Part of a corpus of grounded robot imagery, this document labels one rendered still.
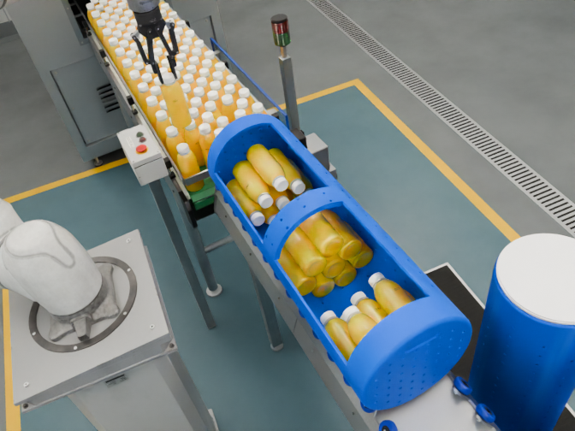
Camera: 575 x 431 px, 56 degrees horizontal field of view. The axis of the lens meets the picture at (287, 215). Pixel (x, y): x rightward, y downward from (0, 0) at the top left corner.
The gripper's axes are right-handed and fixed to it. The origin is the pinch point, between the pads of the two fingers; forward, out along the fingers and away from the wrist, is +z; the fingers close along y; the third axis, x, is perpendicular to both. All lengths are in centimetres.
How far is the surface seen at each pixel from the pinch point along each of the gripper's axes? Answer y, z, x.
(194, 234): -7, 88, 18
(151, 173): -16.0, 29.1, -7.3
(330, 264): 12, 24, -77
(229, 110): 19.6, 28.6, 9.1
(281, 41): 47, 15, 18
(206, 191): -0.9, 42.7, -10.8
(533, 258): 57, 29, -100
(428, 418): 13, 40, -116
